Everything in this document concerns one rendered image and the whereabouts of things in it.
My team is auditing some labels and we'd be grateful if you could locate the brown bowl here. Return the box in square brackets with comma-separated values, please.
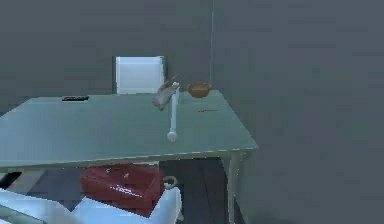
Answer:
[186, 82, 213, 99]

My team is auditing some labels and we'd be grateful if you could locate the grey crumpled cloth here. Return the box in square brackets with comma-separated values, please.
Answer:
[152, 73, 180, 112]

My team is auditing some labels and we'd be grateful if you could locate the pale green table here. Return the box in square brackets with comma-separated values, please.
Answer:
[0, 89, 260, 224]

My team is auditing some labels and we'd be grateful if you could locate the red box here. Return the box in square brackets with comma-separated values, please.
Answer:
[79, 163, 166, 218]

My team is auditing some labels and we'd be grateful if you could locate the black remote control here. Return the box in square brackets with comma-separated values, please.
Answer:
[61, 95, 90, 102]

